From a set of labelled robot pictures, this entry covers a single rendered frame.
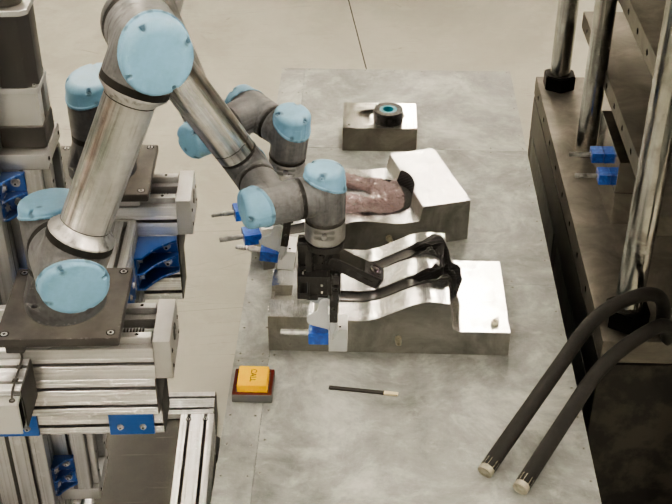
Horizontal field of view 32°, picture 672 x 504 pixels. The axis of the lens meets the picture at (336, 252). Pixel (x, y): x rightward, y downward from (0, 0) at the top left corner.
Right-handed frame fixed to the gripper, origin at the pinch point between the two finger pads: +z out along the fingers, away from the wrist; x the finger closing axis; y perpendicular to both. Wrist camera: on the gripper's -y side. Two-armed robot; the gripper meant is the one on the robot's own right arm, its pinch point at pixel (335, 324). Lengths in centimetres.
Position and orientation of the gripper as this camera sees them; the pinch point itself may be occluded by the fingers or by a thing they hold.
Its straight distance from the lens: 225.4
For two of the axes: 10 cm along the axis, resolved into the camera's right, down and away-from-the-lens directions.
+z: -0.1, 8.3, 5.6
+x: -0.3, 5.6, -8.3
